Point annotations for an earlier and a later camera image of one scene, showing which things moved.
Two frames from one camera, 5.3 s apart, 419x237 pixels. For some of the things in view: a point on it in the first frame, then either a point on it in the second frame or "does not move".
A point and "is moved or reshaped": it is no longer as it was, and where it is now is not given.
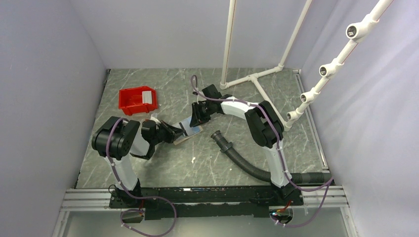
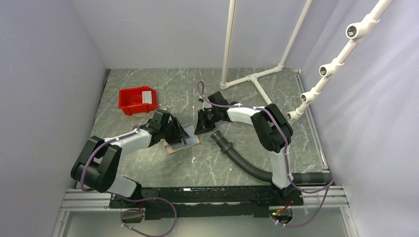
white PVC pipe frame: [355, 33] does not move
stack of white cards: [146, 97] does not move
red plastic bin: [130, 100] does not move
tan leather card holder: [189, 131] is moved or reshaped
